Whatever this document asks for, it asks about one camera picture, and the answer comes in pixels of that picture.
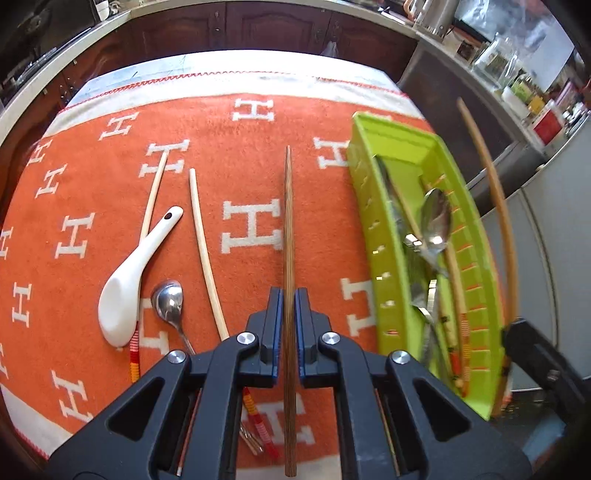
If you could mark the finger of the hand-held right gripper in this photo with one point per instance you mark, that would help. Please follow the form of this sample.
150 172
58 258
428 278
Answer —
540 364

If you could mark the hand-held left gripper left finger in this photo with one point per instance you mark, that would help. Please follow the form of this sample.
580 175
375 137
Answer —
277 341

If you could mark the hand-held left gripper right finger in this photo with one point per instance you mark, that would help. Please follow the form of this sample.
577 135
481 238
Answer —
301 341

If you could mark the pile of wooden chopsticks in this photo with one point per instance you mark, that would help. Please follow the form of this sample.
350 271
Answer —
450 332

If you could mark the dark wooden chopstick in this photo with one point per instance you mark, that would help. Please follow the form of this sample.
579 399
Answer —
288 230

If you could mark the small steel spoon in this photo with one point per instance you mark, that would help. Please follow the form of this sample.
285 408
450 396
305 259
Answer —
168 300

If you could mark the white ceramic spoon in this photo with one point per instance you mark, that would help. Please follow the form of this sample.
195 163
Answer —
120 300

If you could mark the green plastic tray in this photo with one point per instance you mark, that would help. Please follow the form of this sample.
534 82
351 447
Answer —
369 184

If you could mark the brown wooden chopstick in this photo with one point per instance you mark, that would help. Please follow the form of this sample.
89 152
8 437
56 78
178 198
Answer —
489 194
406 210

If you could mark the stainless steel appliance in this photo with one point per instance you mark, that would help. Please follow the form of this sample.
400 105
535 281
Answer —
531 221

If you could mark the twisted steel chopstick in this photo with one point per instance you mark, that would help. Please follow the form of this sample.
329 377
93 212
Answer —
391 194

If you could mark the orange printed blanket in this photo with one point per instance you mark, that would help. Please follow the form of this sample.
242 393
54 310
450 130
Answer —
92 258

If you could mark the red container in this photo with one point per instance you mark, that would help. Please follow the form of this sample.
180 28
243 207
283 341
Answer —
549 122

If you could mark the white lidded jar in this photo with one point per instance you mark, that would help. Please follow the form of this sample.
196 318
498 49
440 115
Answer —
515 99

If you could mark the glass jar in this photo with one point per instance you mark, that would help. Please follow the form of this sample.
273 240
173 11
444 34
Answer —
496 62

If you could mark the brown wooden cabinets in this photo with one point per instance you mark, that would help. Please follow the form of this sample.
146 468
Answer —
277 27

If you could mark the white kitchen countertop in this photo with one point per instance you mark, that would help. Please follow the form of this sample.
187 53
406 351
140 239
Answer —
434 39

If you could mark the steel electric kettle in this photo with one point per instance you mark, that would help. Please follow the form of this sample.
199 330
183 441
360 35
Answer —
434 16

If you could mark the gas cooktop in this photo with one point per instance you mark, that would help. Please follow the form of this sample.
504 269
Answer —
18 78

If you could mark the white cup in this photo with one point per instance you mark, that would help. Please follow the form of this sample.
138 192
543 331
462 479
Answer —
102 7

